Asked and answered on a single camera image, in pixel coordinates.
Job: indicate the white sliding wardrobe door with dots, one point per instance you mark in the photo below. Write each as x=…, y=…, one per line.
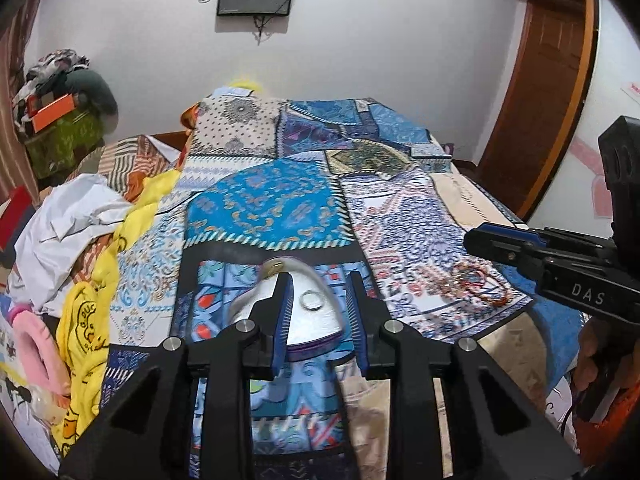
x=595, y=110

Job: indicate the dark green cushion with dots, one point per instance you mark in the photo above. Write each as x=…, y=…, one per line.
x=97, y=95

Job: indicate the pink plush item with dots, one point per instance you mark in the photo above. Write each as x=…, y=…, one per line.
x=40, y=350

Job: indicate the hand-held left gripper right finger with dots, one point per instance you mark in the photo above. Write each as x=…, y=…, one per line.
x=361, y=330

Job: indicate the blue patchwork blanket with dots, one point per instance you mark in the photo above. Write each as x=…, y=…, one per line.
x=265, y=200

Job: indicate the red and white sticker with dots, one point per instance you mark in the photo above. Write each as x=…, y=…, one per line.
x=631, y=89

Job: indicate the purple cushion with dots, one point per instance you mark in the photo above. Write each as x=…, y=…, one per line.
x=448, y=148

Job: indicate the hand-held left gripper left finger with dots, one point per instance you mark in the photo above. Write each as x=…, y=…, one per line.
x=281, y=320

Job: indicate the yellow plush pillow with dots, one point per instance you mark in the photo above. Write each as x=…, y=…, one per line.
x=245, y=84

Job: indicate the yellow printed cloth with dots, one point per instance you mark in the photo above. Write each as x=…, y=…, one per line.
x=85, y=330

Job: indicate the wooden wardrobe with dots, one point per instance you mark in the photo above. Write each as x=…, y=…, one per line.
x=545, y=85

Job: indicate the orange box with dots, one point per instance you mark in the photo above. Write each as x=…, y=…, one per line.
x=52, y=111

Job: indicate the red box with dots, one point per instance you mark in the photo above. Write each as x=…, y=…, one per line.
x=14, y=217

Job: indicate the orange striped sheet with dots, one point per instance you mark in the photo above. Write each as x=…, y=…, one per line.
x=135, y=160

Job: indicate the heart-shaped purple jewelry box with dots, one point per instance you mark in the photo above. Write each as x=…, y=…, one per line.
x=320, y=327

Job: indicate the pile of clothes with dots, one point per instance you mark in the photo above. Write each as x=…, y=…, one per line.
x=47, y=70

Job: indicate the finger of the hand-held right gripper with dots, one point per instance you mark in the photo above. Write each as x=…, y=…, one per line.
x=495, y=247
x=575, y=247

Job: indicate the striped brown curtain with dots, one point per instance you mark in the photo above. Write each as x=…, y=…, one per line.
x=20, y=85

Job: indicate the white cloth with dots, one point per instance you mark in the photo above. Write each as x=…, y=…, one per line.
x=65, y=230

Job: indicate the person's right hand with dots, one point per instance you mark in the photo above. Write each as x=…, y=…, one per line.
x=589, y=355

